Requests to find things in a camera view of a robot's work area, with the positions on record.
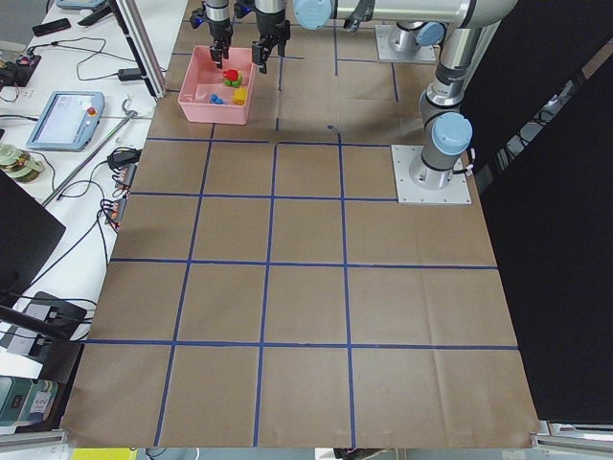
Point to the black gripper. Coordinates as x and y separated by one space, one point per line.
216 19
269 18

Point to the red toy block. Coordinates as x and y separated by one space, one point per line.
231 75

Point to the green toy block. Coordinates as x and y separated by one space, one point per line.
234 84

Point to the yellow toy block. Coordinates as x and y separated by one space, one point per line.
240 96

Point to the blue long toy block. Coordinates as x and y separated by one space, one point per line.
215 99

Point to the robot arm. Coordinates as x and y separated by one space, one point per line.
313 15
447 132

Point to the pink plastic box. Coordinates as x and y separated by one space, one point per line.
203 79

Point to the black power adapter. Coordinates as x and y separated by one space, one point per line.
129 74

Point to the long metal rod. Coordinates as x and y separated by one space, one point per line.
130 114

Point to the teach pendant tablet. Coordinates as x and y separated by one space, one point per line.
68 121

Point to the black monitor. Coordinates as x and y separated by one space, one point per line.
29 236

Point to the black monitor stand base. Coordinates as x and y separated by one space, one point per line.
53 311

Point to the aluminium frame post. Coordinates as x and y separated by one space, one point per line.
136 36

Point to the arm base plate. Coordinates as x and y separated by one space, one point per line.
396 45
418 184

